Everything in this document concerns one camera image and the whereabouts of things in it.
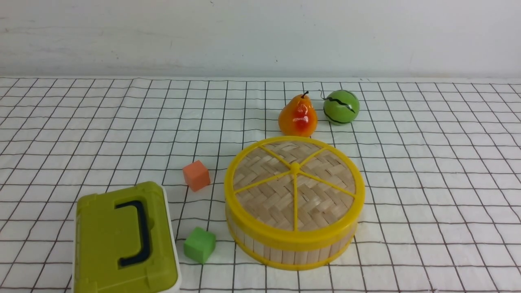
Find yellow woven steamer lid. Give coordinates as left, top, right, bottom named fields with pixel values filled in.
left=223, top=136, right=366, bottom=251

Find bamboo steamer basket yellow rim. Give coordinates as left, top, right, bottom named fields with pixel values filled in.
left=225, top=210, right=358, bottom=271

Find orange yellow toy pear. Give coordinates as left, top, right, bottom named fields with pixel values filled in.
left=278, top=91, right=318, bottom=137

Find orange foam cube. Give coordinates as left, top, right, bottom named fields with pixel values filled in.
left=182, top=161, right=210, bottom=192

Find green toy watermelon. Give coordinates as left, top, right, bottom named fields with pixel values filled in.
left=323, top=90, right=360, bottom=125

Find green foam cube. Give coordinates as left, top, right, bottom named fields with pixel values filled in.
left=184, top=227, right=216, bottom=265

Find olive green lidded box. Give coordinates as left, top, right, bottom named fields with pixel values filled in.
left=71, top=181, right=182, bottom=293

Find white grid tablecloth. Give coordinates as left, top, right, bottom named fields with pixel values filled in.
left=0, top=77, right=521, bottom=293

